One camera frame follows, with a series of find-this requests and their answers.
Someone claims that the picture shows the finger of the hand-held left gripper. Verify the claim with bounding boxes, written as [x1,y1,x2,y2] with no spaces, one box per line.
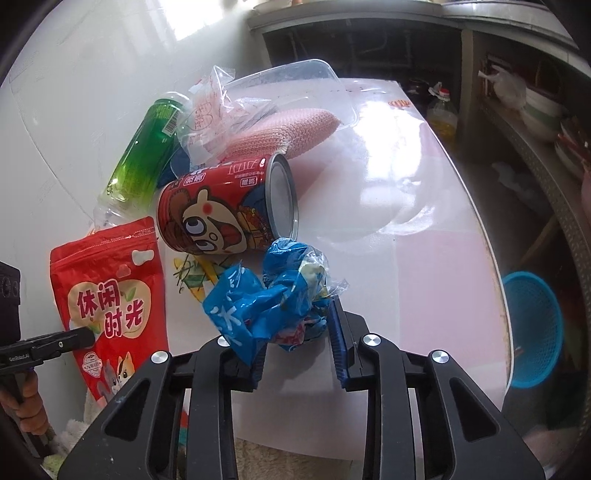
[28,325,96,361]

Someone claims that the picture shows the concrete kitchen counter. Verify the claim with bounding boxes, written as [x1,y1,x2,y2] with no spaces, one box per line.
[249,0,591,79]

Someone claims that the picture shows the white crumpled paper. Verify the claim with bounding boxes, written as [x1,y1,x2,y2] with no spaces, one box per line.
[492,161,526,191]

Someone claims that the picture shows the blue plastic wrapper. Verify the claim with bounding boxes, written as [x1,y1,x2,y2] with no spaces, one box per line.
[203,237,352,365]

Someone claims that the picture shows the stack of white bowls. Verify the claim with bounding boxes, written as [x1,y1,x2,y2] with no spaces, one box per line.
[522,85,566,141]

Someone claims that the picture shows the pink knitted cloth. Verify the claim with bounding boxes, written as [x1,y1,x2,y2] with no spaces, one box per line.
[208,107,342,160]

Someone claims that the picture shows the red cartoon print can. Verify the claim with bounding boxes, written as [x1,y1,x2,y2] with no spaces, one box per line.
[157,153,300,256]

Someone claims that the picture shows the dark blue wrapper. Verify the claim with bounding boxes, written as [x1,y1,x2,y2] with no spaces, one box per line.
[159,148,195,185]

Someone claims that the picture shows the blue plastic basket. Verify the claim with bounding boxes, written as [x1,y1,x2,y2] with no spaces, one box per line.
[501,271,565,388]

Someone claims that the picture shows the clear plastic container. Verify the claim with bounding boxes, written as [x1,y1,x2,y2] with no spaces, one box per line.
[222,58,358,134]

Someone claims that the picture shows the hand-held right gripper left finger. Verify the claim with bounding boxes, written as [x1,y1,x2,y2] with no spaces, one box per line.
[58,335,269,480]

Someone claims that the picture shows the red snack pouch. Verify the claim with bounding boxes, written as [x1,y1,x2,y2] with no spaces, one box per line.
[50,216,169,409]

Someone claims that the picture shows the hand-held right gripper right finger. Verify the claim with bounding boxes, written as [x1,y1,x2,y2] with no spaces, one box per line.
[325,295,546,480]

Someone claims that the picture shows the clear plastic bag red print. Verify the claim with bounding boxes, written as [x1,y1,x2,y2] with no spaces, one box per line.
[178,65,278,167]

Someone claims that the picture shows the white plastic bag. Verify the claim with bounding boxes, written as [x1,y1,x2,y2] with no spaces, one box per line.
[480,65,527,109]

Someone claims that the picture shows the yellow oil bottle red cap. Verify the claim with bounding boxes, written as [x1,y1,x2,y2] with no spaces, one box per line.
[427,83,459,148]

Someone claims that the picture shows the green plastic bottle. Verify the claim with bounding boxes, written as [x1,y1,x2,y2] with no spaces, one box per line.
[92,91,192,232]

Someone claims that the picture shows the stack of plates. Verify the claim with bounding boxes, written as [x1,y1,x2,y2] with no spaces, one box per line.
[554,117,591,181]

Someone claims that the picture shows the person's left hand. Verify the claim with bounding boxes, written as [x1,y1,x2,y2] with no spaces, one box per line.
[0,369,49,437]

